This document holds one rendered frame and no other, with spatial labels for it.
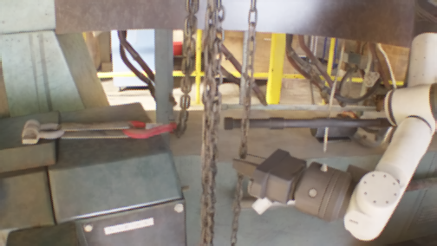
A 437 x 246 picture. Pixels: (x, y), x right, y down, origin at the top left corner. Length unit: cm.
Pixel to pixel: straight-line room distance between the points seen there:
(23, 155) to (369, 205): 60
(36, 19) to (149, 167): 71
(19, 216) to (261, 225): 95
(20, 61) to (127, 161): 70
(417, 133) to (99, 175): 59
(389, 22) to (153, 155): 94
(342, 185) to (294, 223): 85
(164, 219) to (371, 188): 38
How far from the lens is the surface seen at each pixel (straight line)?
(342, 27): 106
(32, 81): 115
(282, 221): 127
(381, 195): 45
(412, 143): 56
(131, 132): 61
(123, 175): 56
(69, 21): 99
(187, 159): 107
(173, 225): 60
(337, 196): 46
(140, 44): 355
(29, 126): 60
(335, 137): 130
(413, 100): 62
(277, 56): 252
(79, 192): 56
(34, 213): 57
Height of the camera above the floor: 113
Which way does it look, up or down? 24 degrees down
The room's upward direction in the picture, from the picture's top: 3 degrees clockwise
